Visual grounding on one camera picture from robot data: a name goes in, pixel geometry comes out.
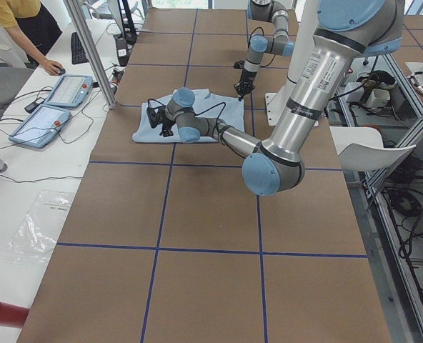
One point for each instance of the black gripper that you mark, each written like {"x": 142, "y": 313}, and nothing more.
{"x": 167, "y": 125}
{"x": 246, "y": 77}

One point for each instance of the person's forearm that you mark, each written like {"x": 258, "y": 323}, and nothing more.
{"x": 19, "y": 37}

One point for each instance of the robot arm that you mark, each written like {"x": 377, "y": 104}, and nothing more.
{"x": 278, "y": 44}
{"x": 346, "y": 30}

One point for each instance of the person's hand on mouse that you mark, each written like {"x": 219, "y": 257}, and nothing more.
{"x": 50, "y": 66}

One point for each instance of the upper blue teach pendant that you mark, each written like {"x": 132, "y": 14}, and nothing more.
{"x": 69, "y": 91}

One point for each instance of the blue teach pendant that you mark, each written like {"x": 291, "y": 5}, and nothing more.
{"x": 69, "y": 91}
{"x": 41, "y": 126}

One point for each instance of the black keyboard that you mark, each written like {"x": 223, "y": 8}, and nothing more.
{"x": 78, "y": 54}

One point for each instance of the lower blue teach pendant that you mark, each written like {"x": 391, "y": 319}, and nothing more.
{"x": 41, "y": 126}

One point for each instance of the white plastic chair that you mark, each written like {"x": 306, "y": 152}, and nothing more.
{"x": 361, "y": 149}

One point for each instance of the clear plastic bag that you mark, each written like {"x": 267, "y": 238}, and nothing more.
{"x": 35, "y": 239}

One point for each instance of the red cylinder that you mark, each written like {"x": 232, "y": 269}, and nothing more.
{"x": 12, "y": 315}

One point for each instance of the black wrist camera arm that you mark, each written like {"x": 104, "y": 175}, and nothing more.
{"x": 155, "y": 115}
{"x": 239, "y": 64}

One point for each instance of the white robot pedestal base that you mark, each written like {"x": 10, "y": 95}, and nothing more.
{"x": 275, "y": 104}

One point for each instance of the aluminium frame post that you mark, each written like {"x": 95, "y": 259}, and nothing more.
{"x": 76, "y": 14}

